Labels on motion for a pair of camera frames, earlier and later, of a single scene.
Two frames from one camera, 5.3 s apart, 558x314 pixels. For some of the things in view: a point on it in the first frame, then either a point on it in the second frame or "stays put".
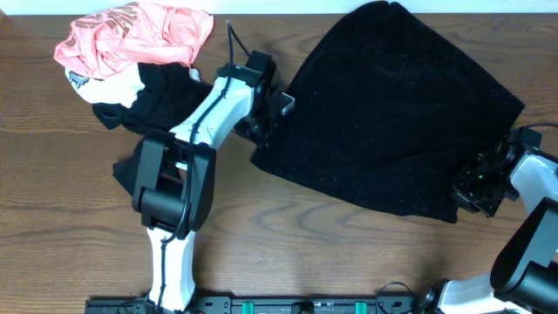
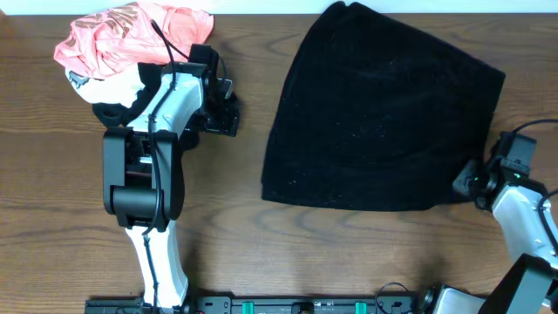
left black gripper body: [258, 127] -> [219, 119]
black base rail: [266, 304] stays put
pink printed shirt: [117, 37] stays put
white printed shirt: [119, 87] stays put
